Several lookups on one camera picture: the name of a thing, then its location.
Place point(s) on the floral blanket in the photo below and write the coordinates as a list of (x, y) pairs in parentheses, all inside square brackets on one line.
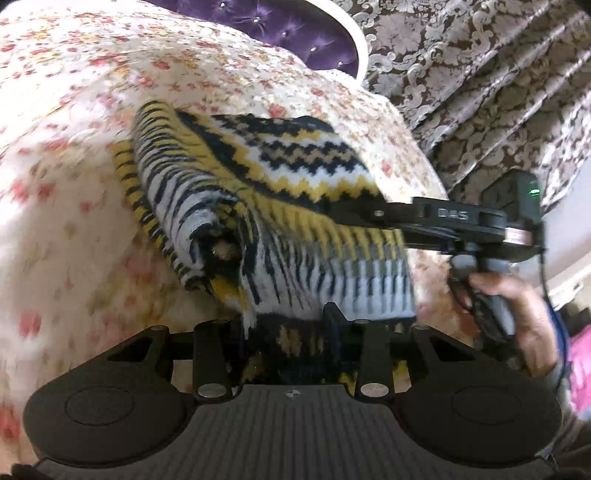
[(69, 152)]

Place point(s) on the brown damask curtain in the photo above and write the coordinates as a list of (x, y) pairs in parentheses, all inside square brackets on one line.
[(485, 69)]

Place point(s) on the pink cloth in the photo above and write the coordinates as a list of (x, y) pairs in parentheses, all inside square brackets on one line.
[(581, 369)]

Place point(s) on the person's right hand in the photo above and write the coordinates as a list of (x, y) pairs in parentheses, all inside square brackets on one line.
[(526, 318)]

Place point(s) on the zigzag knit sweater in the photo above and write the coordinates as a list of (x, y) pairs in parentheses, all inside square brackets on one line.
[(286, 194)]

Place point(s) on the purple tufted headboard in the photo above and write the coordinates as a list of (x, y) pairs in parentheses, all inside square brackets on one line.
[(295, 32)]

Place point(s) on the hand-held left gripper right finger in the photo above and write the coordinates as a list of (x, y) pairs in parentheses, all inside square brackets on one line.
[(330, 319)]

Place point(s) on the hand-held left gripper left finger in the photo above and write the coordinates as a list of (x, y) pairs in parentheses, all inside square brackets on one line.
[(211, 355)]

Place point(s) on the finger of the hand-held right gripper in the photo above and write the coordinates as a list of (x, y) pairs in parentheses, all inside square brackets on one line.
[(369, 213)]

